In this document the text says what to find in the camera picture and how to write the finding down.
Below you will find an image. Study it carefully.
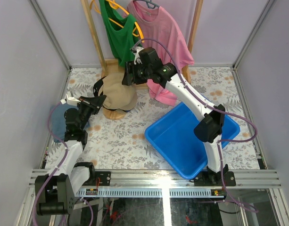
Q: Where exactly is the blue plastic bin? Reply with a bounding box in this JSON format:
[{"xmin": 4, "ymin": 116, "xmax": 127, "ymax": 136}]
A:
[{"xmin": 144, "ymin": 101, "xmax": 240, "ymax": 181}]

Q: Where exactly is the yellow clothes hanger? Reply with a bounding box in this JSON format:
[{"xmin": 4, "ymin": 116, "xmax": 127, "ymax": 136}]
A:
[{"xmin": 90, "ymin": 0, "xmax": 145, "ymax": 43}]

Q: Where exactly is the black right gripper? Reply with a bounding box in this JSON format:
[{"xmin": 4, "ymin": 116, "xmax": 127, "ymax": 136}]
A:
[{"xmin": 121, "ymin": 61, "xmax": 152, "ymax": 87}]

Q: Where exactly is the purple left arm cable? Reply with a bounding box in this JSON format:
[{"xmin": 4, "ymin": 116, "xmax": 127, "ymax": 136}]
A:
[{"xmin": 31, "ymin": 101, "xmax": 94, "ymax": 226}]

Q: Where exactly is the folded blue denim cloth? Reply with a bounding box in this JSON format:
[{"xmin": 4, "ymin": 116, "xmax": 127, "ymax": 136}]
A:
[{"xmin": 50, "ymin": 103, "xmax": 88, "ymax": 145}]

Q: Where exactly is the aluminium mounting rail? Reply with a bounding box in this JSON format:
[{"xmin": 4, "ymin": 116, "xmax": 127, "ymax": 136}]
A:
[{"xmin": 28, "ymin": 169, "xmax": 282, "ymax": 198}]

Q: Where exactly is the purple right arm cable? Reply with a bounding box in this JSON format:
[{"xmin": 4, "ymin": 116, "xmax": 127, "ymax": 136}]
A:
[{"xmin": 130, "ymin": 38, "xmax": 258, "ymax": 214}]

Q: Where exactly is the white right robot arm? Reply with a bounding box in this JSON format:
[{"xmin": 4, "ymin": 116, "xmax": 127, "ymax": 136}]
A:
[{"xmin": 122, "ymin": 46, "xmax": 225, "ymax": 186}]

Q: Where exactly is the wooden hat stand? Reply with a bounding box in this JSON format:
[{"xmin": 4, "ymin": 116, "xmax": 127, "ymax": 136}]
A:
[{"xmin": 102, "ymin": 108, "xmax": 127, "ymax": 120}]

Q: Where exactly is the green tank top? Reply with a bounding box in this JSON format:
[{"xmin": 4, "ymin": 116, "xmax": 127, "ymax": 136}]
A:
[{"xmin": 99, "ymin": 0, "xmax": 143, "ymax": 67}]

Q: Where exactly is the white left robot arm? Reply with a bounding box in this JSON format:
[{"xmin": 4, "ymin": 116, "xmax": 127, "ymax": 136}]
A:
[{"xmin": 33, "ymin": 92, "xmax": 106, "ymax": 216}]

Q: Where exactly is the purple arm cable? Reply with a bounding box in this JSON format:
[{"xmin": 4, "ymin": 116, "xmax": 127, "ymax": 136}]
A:
[
  {"xmin": 130, "ymin": 38, "xmax": 258, "ymax": 214},
  {"xmin": 31, "ymin": 101, "xmax": 94, "ymax": 226}
]

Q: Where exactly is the grey clothes hanger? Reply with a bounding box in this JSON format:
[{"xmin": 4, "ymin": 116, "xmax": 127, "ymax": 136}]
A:
[{"xmin": 134, "ymin": 0, "xmax": 159, "ymax": 9}]

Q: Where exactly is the wooden clothes rack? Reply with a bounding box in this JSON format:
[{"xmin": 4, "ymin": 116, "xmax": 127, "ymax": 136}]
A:
[{"xmin": 81, "ymin": 0, "xmax": 203, "ymax": 78}]

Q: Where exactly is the pink t-shirt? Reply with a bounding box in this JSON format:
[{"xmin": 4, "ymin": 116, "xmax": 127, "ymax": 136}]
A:
[{"xmin": 122, "ymin": 6, "xmax": 195, "ymax": 106}]

